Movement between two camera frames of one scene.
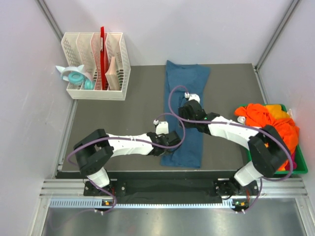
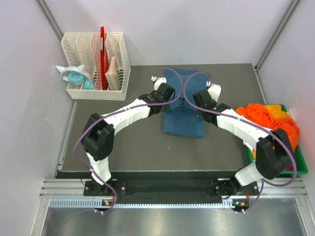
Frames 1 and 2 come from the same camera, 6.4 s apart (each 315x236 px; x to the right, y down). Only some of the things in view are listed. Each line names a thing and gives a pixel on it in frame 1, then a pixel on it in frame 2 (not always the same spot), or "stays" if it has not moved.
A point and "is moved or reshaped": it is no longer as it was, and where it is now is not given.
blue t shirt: x=187 y=154 is moved or reshaped
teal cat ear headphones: x=77 y=75 stays
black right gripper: x=182 y=112 → x=198 y=113
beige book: x=112 y=76 stays
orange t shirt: x=257 y=115 stays
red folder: x=104 y=55 stays
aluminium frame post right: x=294 y=5 stays
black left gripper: x=167 y=150 → x=167 y=102
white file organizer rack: x=84 y=48 stays
